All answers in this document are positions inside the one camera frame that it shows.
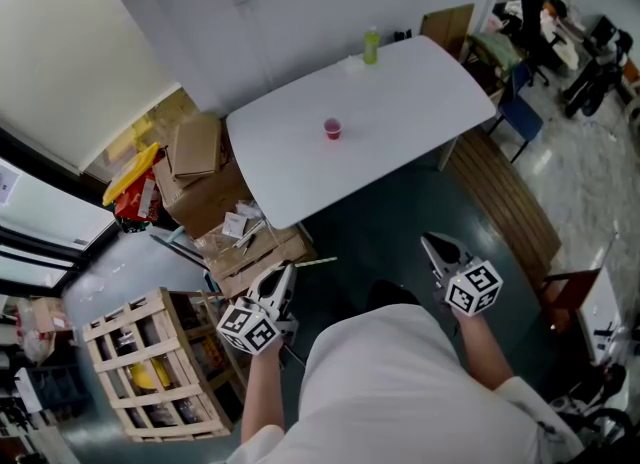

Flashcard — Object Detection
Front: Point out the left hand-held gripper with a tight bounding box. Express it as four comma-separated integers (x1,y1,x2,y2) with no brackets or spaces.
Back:
216,260,300,356

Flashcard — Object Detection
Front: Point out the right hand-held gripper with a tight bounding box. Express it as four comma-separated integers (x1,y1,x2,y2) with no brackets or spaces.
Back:
420,231,504,316

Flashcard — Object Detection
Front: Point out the person's left forearm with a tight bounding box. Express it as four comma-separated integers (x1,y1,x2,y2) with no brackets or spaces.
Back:
240,345,287,446

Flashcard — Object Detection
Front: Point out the person's right forearm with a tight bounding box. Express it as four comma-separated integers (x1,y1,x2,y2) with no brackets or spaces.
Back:
456,310,516,394

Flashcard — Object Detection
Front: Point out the flat taped cardboard box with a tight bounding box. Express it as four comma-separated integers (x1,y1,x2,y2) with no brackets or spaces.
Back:
195,222,318,299

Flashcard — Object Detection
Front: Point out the person's dark shoe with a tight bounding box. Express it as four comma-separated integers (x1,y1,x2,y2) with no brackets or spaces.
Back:
366,279,422,311

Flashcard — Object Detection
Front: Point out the small white paper box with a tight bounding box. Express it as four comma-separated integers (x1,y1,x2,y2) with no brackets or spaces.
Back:
221,211,249,240

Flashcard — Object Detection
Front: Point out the wooden slatted board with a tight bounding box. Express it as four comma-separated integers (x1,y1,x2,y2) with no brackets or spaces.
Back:
446,128,565,279

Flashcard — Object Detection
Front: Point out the white table leg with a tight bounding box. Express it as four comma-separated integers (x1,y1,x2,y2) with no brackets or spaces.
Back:
438,135,460,172

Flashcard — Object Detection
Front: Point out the large brown cardboard box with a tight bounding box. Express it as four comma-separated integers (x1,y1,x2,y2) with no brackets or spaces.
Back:
152,155,255,240

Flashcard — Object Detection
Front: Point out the brown wooden chair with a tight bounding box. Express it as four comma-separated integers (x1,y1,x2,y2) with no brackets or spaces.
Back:
541,267,602,335

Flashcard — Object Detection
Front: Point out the person's white shirt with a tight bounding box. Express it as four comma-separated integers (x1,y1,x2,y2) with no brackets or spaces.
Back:
225,303,586,464

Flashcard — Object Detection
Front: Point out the blue chair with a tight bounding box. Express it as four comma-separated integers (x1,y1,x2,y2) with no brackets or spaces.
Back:
486,60,545,164

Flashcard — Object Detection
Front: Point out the wooden slat crate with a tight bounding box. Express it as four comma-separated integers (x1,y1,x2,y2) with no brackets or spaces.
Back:
81,287,235,444

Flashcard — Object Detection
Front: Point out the yellow item in crate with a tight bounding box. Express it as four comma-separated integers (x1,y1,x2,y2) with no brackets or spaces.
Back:
128,357,172,392

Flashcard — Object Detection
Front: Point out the white cabinet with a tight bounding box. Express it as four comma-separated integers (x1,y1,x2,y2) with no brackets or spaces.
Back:
578,265,627,365

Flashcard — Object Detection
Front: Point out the green drink bottle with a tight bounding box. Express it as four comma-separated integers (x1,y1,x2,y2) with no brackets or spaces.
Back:
361,25,382,66

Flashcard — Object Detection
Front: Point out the leaning cardboard sheet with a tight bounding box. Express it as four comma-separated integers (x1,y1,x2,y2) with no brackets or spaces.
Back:
419,2,476,61

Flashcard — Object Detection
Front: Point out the black bicycle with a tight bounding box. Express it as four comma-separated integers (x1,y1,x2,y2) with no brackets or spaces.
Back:
548,360,640,456

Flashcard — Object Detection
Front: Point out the black office chair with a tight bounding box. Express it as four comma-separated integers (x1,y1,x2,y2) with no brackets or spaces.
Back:
518,0,567,87

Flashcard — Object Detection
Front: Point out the white paper notice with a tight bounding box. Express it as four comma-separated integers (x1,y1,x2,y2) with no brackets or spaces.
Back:
0,158,22,207

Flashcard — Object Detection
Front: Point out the white window blind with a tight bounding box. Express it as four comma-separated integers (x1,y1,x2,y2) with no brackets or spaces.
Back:
0,0,182,174

